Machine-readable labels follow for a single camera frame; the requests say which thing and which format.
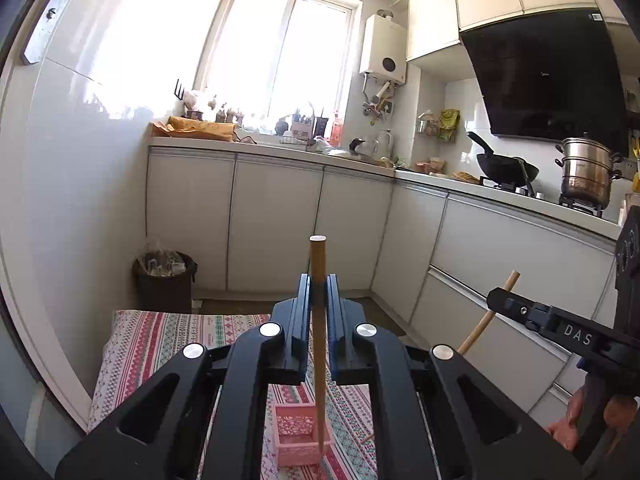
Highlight white electric kettle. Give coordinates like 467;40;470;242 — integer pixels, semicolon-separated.
373;129;394;159

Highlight black range hood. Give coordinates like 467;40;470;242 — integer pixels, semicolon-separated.
461;8;627;153

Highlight pink plastic lattice basket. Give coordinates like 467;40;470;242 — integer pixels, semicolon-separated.
271;403;335;467

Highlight orange cloth on counter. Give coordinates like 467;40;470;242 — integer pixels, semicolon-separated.
150;116;234;142

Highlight kitchen window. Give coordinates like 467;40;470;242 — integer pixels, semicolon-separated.
195;0;363;134

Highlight red bottle on counter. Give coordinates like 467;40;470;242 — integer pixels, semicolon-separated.
329;112;344;148

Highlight silver door handle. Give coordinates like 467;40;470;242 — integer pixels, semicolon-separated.
21;0;70;65

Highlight white water heater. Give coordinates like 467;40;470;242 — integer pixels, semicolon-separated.
359;14;408;84

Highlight patterned handmade tablecloth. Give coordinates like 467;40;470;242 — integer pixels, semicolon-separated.
88;310;378;479

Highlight stainless steel steamer pot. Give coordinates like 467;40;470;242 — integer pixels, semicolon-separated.
554;138;623;217

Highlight person's right hand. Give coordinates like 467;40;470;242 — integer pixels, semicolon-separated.
546;386;638;455

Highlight dark trash bin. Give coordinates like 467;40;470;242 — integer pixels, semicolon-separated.
131;252;198;313

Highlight black wok pan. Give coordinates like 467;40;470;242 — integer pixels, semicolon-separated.
466;131;539;188

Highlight white base cabinets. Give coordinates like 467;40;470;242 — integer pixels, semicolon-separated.
146;145;618;347

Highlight light wooden chopstick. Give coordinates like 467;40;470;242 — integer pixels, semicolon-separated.
309;235;326;456
360;270;522;446

